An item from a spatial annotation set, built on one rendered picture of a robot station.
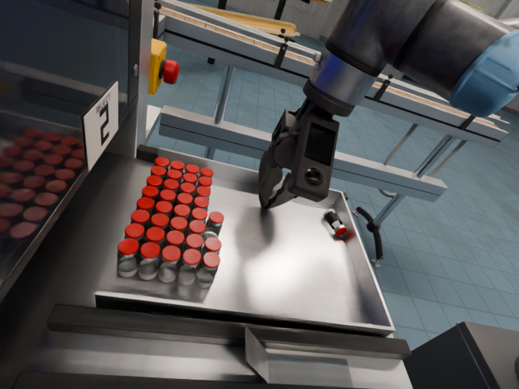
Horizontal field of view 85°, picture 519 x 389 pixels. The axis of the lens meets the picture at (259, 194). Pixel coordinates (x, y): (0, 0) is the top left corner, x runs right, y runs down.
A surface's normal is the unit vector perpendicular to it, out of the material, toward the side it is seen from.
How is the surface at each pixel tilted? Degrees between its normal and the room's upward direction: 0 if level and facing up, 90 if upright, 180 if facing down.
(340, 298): 0
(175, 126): 90
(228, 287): 0
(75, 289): 0
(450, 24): 60
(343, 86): 90
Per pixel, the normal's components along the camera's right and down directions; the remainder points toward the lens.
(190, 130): 0.04, 0.66
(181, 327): 0.31, -0.72
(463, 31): -0.33, 0.05
